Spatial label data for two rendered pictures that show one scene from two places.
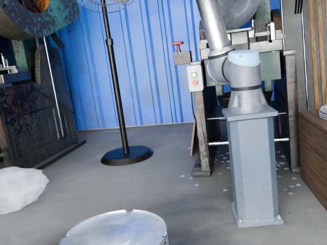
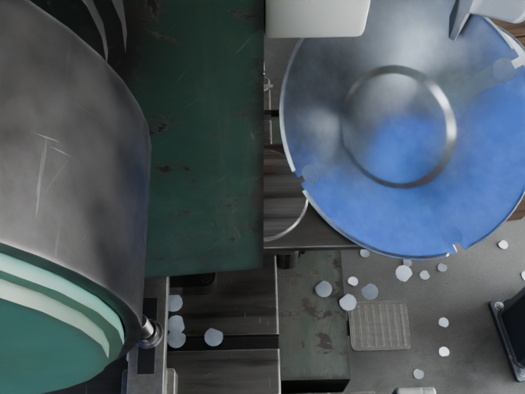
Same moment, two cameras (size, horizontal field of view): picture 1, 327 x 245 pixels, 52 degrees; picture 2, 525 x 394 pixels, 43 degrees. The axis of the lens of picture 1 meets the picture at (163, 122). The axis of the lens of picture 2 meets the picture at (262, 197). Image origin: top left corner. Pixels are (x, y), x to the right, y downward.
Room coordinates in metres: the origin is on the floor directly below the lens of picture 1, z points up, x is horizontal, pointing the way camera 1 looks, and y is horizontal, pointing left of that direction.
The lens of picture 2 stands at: (2.01, -0.14, 1.51)
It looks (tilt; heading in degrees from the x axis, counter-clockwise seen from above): 64 degrees down; 254
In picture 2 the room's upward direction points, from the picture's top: straight up
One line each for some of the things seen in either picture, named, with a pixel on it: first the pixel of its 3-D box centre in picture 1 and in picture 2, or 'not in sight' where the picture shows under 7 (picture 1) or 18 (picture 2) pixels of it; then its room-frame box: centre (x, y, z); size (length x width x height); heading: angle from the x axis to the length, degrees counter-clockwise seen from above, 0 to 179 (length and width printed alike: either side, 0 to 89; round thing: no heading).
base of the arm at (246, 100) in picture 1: (246, 97); not in sight; (1.30, -0.34, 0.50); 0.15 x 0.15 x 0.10
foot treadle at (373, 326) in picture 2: not in sight; (263, 331); (1.91, -0.48, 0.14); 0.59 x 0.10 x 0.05; 166
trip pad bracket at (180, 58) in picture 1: (184, 67); not in sight; (1.90, -0.15, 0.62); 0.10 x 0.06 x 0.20; 76
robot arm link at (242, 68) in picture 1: (243, 67); not in sight; (1.31, -0.33, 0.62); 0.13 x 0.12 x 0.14; 20
